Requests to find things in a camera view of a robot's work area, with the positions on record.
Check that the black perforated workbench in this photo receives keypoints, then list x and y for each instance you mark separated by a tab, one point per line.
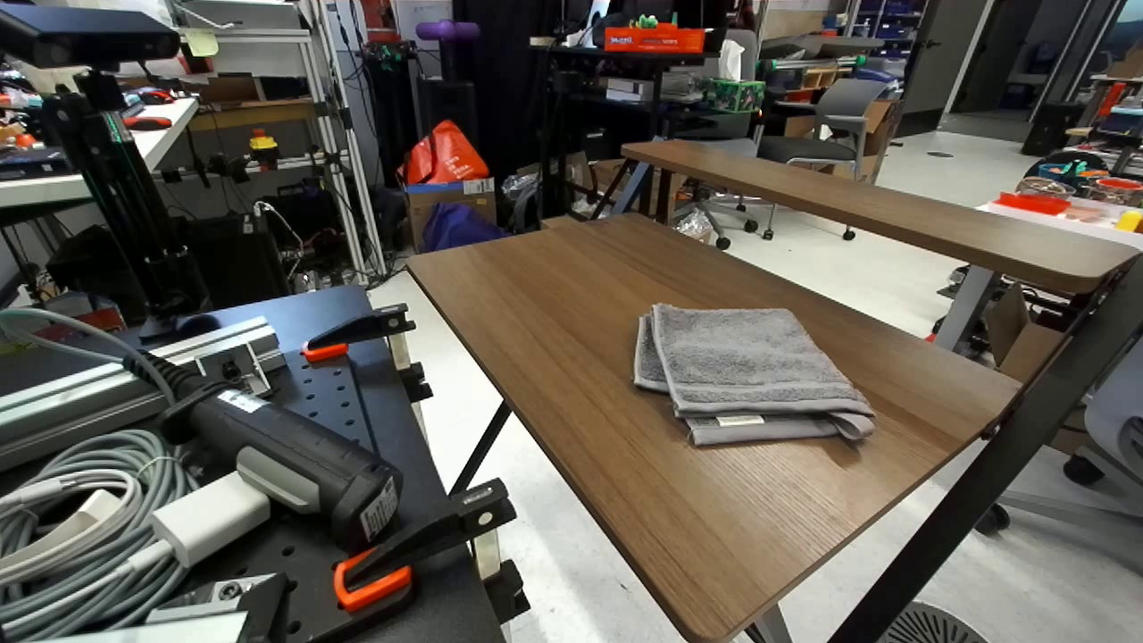
96	575

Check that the orange tray on stand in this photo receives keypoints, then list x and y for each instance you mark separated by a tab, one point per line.
655	40

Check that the cardboard box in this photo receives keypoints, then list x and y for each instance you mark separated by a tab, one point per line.
424	201

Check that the black handheld scanner device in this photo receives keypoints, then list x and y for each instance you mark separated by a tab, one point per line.
302	466

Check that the white power adapter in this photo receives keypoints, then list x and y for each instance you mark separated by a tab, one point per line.
211	515

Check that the white metal shelf rack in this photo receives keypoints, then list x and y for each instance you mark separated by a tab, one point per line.
318	63

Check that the grey towel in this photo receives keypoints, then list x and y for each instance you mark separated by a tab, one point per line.
746	377

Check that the long wooden shelf board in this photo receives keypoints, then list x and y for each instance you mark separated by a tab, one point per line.
1038	256

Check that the grey office chair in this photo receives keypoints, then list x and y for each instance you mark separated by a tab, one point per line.
836	139

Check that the black orange clamp near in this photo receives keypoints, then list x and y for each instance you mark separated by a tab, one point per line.
386	568

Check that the orange bag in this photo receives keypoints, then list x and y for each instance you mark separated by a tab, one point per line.
443	154

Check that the aluminium extrusion rail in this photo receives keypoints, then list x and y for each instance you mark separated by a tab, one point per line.
53	416

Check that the black orange clamp far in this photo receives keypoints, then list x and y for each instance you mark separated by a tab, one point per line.
358	328

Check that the black orange clamp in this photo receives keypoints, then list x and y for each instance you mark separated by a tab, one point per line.
358	328
386	568

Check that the wooden table with black frame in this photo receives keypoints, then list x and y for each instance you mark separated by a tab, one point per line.
718	537

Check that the black camera on tripod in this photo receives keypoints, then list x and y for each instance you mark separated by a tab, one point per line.
91	126

